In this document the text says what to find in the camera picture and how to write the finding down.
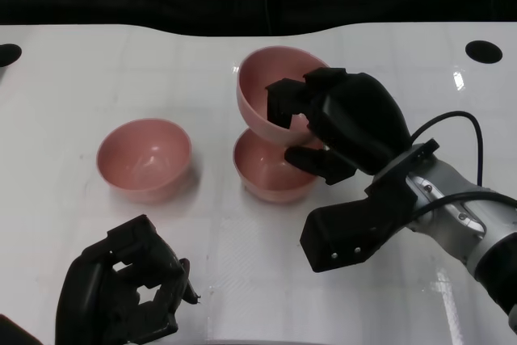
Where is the pink plastic bowl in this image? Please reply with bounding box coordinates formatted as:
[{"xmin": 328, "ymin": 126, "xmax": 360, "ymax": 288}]
[
  {"xmin": 236, "ymin": 46, "xmax": 333, "ymax": 148},
  {"xmin": 96, "ymin": 118, "xmax": 192, "ymax": 204},
  {"xmin": 233, "ymin": 128, "xmax": 324, "ymax": 204}
]

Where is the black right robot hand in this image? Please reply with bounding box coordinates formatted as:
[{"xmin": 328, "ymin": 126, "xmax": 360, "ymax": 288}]
[{"xmin": 265, "ymin": 66, "xmax": 413, "ymax": 186}]

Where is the black round table grommet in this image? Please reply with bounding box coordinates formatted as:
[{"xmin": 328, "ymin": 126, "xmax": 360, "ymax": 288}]
[
  {"xmin": 464, "ymin": 40, "xmax": 504, "ymax": 65},
  {"xmin": 0, "ymin": 43, "xmax": 23, "ymax": 68}
]

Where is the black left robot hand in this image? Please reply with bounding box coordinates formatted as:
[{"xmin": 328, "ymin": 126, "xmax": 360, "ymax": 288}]
[{"xmin": 54, "ymin": 213, "xmax": 202, "ymax": 345}]

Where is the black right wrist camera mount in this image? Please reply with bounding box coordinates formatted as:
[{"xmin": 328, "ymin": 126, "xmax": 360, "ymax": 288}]
[{"xmin": 300, "ymin": 139, "xmax": 440, "ymax": 273}]

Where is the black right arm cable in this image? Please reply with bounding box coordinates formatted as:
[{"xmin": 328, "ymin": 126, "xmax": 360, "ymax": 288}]
[
  {"xmin": 406, "ymin": 190, "xmax": 517, "ymax": 227},
  {"xmin": 407, "ymin": 110, "xmax": 485, "ymax": 189}
]

